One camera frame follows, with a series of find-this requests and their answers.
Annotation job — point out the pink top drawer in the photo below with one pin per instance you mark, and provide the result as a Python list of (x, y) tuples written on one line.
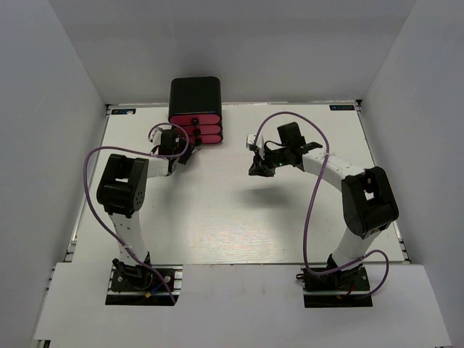
[(195, 119)]

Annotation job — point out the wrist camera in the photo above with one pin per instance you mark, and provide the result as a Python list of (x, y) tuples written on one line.
[(155, 135), (255, 143)]

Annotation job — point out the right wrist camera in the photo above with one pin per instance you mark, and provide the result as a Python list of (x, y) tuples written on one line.
[(255, 143)]

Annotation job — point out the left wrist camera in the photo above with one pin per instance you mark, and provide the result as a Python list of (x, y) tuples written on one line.
[(155, 135)]

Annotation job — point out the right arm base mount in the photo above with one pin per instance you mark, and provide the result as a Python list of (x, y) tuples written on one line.
[(336, 290)]

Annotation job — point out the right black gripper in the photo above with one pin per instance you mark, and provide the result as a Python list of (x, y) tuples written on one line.
[(261, 165)]

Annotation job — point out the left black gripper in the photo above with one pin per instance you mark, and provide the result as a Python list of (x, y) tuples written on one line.
[(188, 149)]

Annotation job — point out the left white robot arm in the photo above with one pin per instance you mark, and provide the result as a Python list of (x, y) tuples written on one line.
[(122, 190)]

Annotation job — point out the black drawer cabinet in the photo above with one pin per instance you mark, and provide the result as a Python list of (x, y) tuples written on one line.
[(196, 95)]

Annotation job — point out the pink bottom drawer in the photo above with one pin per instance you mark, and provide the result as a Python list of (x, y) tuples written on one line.
[(205, 139)]

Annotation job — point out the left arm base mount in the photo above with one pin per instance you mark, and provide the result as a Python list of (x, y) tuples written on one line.
[(147, 290)]

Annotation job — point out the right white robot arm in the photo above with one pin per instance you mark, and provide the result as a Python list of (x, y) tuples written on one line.
[(368, 203)]

